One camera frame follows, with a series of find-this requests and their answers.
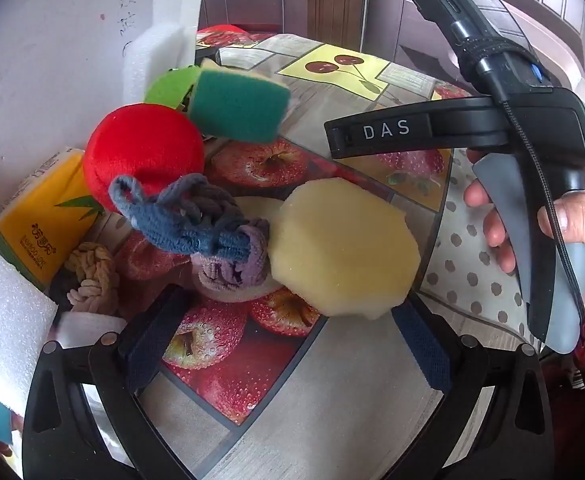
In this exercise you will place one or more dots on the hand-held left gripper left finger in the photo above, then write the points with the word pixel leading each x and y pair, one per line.
pixel 145 355

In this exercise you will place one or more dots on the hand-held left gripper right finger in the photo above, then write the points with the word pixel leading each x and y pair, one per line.
pixel 422 350

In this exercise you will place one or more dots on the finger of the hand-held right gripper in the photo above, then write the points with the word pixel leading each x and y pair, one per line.
pixel 341 139

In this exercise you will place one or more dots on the cream round pad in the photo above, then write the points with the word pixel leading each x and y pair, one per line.
pixel 260 210

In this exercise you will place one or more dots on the yellow sponge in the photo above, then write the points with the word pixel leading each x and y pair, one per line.
pixel 345 250

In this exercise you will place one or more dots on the purple knitted cloth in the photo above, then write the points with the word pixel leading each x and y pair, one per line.
pixel 232 272

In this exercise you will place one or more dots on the blue knitted cloth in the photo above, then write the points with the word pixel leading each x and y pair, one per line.
pixel 177 225

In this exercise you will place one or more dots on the white foam block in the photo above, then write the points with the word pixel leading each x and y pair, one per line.
pixel 7 310
pixel 157 55

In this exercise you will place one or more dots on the yellow tissue pack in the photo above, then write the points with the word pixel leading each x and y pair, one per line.
pixel 37 220

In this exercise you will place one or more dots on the lime green soft ball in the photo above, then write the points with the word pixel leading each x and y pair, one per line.
pixel 170 87

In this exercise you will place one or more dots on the white packet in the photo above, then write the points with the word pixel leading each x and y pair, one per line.
pixel 90 330

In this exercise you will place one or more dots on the green scouring sponge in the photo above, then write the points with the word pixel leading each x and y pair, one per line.
pixel 237 107

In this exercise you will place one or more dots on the brown wooden door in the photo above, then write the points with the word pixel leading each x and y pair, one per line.
pixel 340 0

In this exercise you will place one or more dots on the red plush ball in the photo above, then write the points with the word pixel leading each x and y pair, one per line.
pixel 142 150

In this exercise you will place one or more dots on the white panel with handwriting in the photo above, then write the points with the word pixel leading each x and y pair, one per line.
pixel 47 60

